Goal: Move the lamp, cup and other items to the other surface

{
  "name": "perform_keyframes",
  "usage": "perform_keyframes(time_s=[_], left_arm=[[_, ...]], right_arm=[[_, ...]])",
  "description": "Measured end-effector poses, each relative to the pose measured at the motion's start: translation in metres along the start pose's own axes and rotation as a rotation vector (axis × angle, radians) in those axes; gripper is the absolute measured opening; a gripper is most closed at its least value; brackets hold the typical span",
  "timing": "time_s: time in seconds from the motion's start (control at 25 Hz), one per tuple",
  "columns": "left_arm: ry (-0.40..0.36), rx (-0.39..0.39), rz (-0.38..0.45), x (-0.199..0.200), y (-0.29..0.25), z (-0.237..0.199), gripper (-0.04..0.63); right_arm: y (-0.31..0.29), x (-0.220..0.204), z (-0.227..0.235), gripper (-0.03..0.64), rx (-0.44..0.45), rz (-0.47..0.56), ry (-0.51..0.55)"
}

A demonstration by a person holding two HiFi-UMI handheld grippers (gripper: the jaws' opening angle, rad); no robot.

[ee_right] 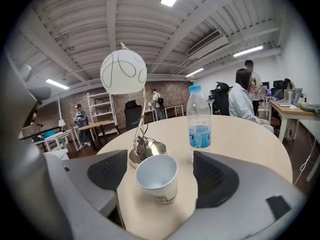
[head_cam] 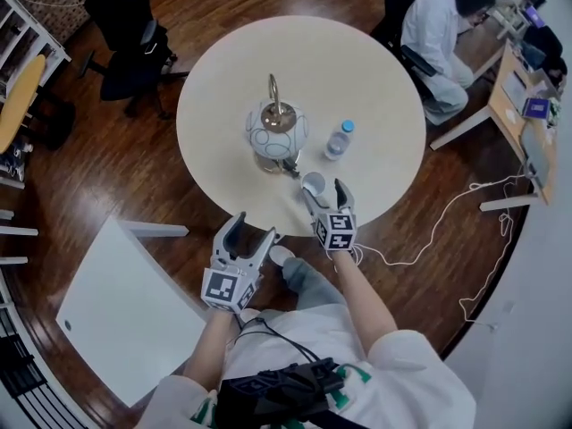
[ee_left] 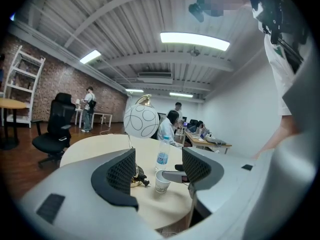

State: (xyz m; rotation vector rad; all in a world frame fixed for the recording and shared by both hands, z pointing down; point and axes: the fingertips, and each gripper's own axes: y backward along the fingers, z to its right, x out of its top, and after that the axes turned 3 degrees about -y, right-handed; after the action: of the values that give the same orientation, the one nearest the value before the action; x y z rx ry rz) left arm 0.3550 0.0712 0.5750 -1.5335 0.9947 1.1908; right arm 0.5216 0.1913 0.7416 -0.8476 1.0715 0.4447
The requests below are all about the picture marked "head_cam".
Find white globe lamp brass stand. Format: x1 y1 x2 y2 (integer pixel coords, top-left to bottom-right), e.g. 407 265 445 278
243 73 310 174

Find white shelf unit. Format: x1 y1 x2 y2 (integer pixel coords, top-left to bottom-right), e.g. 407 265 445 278
0 0 73 103

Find white floor cable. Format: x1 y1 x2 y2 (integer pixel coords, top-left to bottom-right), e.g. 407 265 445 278
355 174 529 328

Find yellow board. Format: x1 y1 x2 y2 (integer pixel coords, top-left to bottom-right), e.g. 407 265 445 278
0 54 48 155

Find black office chair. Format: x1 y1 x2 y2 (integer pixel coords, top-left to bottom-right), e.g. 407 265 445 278
77 0 189 121
369 0 438 103

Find white square table surface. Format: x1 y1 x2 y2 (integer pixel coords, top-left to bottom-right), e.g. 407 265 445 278
55 214 209 409

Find person's white shirt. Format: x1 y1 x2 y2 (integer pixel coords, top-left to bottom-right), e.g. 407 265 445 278
146 300 478 429

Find white cup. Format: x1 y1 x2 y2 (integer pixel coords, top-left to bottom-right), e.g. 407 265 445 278
300 172 326 197

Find purple box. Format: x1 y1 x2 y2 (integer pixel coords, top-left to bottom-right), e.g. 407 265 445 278
521 97 551 120

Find person's left forearm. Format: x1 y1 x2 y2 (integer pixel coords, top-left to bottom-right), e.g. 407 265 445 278
181 307 239 391

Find white papers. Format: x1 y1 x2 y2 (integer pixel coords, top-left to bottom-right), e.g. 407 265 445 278
500 70 529 112

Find person's white shoe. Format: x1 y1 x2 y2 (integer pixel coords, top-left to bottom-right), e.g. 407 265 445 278
268 244 297 268

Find black chest-mounted device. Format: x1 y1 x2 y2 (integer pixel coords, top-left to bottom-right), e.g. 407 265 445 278
215 357 350 429

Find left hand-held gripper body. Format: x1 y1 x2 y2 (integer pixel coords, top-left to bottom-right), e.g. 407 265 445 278
200 250 265 315

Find grey laptop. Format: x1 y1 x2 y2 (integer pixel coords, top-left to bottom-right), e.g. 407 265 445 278
519 122 554 188

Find person's right forearm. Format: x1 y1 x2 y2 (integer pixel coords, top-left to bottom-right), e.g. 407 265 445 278
332 248 400 358

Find clear water bottle blue cap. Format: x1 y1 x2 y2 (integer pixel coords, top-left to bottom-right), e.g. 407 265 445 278
324 119 357 162

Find black metal rack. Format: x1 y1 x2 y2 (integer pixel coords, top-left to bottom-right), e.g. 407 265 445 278
0 257 90 429

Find black bag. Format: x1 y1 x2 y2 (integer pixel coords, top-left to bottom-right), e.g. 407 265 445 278
521 23 569 89

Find wooden desk white legs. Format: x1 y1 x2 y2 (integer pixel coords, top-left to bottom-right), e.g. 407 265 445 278
428 38 560 215

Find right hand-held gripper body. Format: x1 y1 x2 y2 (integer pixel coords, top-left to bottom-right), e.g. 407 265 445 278
312 202 358 252

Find black thin cable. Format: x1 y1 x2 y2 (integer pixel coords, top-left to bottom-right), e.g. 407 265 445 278
231 316 324 366

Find person's grey trouser leg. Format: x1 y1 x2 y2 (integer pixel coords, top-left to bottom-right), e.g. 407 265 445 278
282 257 349 313

